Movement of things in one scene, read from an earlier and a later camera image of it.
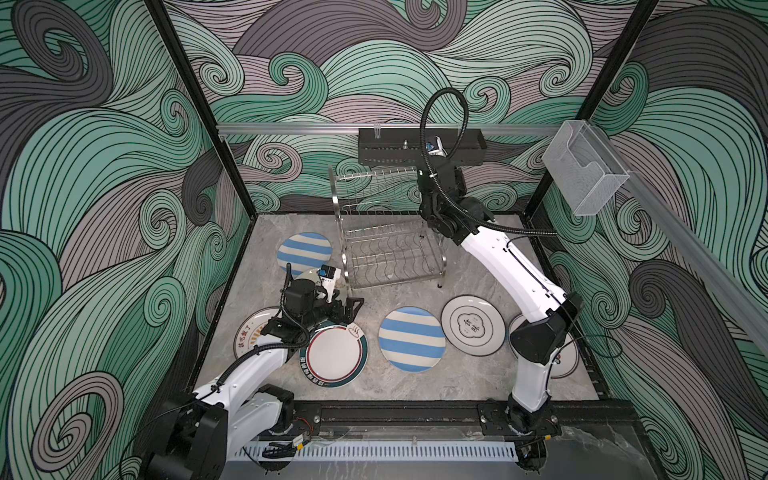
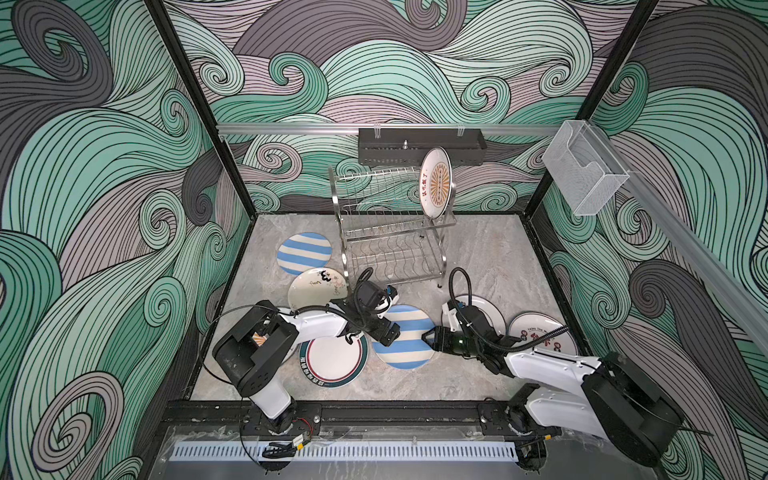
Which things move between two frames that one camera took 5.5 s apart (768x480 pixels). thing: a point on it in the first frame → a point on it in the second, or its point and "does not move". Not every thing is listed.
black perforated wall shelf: (401, 146) does not move
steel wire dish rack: (385, 240) does not move
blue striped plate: (411, 339) does not move
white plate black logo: (328, 276) → (391, 291)
